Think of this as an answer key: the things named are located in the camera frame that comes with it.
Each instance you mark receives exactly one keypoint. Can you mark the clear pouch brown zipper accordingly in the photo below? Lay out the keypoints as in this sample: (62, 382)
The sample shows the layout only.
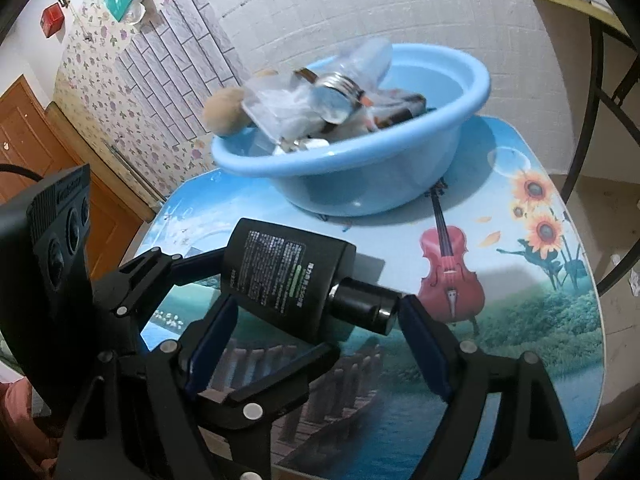
(280, 105)

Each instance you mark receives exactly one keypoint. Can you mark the orange wooden door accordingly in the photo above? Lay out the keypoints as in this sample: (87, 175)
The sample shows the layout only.
(20, 125)

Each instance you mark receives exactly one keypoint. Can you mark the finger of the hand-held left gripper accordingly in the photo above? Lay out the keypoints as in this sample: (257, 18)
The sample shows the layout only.
(200, 265)
(290, 375)

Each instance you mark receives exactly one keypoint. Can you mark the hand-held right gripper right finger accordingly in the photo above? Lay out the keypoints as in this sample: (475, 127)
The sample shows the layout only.
(425, 347)

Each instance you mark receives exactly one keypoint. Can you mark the orange brown snack packet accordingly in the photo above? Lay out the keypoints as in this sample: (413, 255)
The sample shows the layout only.
(395, 115)

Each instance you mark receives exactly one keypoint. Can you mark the blue plastic basin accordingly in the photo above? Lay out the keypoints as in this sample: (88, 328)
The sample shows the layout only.
(360, 180)

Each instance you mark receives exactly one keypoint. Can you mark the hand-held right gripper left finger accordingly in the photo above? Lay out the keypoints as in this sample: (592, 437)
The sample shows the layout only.
(212, 342)

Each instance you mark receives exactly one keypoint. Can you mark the white plug charger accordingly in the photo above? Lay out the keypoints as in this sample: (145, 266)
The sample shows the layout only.
(312, 143)

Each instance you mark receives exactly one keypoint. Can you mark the beige plush toy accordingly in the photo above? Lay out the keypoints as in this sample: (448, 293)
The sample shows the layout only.
(225, 110)

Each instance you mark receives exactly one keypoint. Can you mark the black bottle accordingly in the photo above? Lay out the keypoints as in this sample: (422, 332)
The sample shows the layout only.
(285, 275)

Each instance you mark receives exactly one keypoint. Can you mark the yellow top side table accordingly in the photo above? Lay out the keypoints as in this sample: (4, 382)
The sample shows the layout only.
(596, 60)

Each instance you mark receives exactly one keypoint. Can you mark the white hanging dish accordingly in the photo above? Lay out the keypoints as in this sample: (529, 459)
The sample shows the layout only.
(136, 14)

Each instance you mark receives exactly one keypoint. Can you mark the clear bottle silver cap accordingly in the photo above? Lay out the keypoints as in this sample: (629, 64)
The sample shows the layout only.
(340, 100)

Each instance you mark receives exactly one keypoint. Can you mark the red wall box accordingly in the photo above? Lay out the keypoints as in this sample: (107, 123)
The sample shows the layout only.
(52, 19)

